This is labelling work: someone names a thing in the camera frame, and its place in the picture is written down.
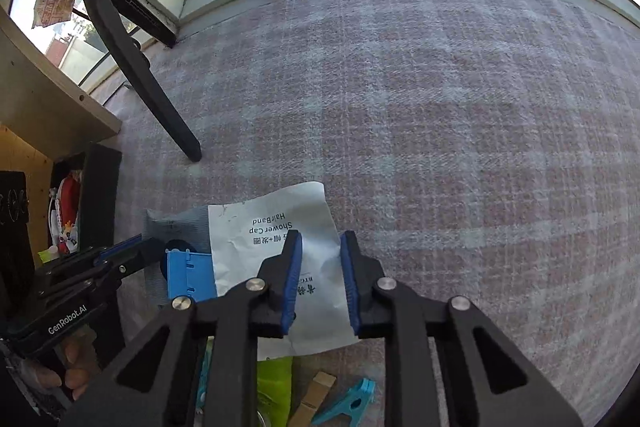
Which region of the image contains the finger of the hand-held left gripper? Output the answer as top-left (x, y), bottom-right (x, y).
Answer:
top-left (35, 234), bottom-right (168, 283)
top-left (32, 252), bottom-right (168, 303)

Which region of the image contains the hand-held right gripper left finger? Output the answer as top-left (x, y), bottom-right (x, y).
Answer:
top-left (60, 229), bottom-right (304, 427)

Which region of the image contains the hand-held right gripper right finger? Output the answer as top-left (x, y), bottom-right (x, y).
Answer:
top-left (340, 230), bottom-right (583, 427)

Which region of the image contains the grey packet with black circle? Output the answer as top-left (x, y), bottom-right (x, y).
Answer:
top-left (144, 206), bottom-right (217, 305)

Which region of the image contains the black container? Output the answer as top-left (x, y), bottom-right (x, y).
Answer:
top-left (47, 142), bottom-right (127, 368)

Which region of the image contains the blue phone stand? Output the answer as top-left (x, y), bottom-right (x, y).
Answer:
top-left (166, 248), bottom-right (218, 303)

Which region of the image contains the white printed sachet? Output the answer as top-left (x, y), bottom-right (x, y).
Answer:
top-left (207, 181), bottom-right (361, 356)

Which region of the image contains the lime green tube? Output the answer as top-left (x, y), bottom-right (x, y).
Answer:
top-left (257, 355), bottom-right (294, 427)

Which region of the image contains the wooden clothespin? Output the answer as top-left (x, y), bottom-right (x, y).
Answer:
top-left (289, 371), bottom-right (337, 427)

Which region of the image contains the person's left hand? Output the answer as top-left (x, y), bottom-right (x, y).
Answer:
top-left (27, 334), bottom-right (101, 403)

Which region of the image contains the pine wood board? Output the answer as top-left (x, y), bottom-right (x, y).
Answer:
top-left (0, 122), bottom-right (54, 258)

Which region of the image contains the light brown wooden board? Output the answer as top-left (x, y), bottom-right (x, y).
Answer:
top-left (0, 7), bottom-right (123, 162)

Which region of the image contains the pink checked cloth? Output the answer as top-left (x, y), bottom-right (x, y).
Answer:
top-left (102, 0), bottom-right (640, 427)

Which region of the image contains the red printed paper tag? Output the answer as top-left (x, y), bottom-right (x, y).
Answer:
top-left (31, 0), bottom-right (77, 29)

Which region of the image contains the ring light on black tripod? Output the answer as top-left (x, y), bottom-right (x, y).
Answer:
top-left (20, 0), bottom-right (284, 164)

